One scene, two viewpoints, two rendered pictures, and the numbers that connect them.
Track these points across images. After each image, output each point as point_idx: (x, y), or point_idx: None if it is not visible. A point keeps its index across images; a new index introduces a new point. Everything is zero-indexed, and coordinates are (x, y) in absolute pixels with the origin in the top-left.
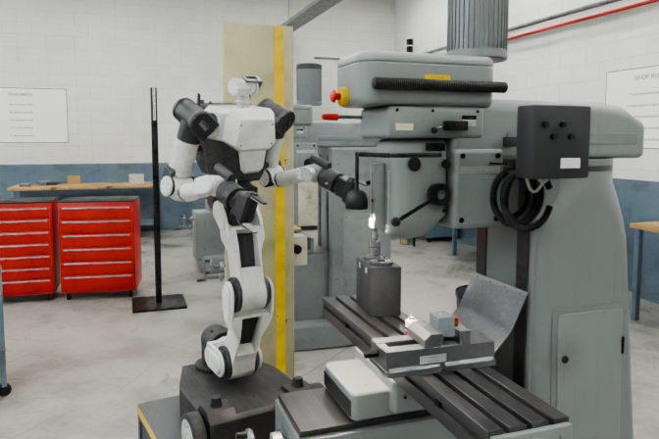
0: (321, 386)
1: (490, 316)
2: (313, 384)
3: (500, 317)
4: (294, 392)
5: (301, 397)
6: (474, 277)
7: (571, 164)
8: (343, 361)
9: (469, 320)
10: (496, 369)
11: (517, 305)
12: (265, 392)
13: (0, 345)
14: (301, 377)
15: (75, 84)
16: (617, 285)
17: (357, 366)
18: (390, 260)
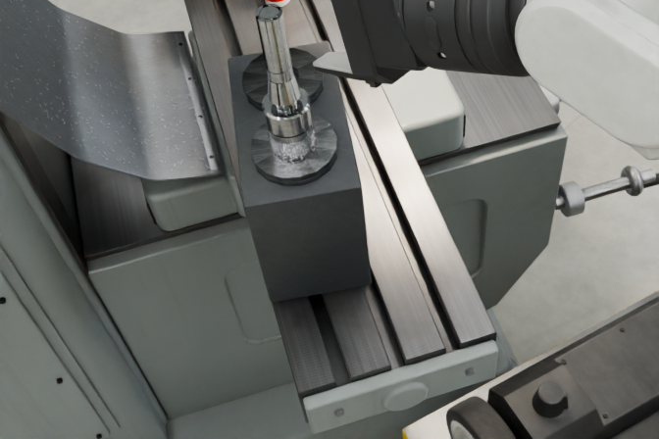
0: (483, 426)
1: (54, 53)
2: (507, 436)
3: (45, 26)
4: (527, 127)
5: (509, 110)
6: (4, 104)
7: None
8: (421, 116)
9: (90, 109)
10: (64, 183)
11: None
12: (639, 401)
13: None
14: (540, 390)
15: None
16: None
17: (390, 91)
18: (248, 83)
